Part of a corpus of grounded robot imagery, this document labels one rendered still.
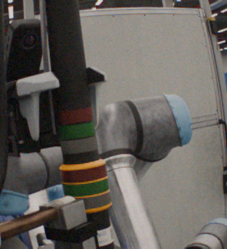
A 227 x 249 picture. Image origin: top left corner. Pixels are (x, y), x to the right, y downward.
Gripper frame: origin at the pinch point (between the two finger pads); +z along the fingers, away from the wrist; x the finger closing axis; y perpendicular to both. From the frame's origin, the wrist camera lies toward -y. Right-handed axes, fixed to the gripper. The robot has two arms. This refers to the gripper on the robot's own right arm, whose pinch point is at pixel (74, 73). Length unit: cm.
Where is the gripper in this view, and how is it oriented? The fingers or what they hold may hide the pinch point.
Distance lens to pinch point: 39.2
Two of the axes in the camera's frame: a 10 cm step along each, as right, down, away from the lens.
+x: -8.4, 1.5, -5.3
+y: 1.4, 9.9, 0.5
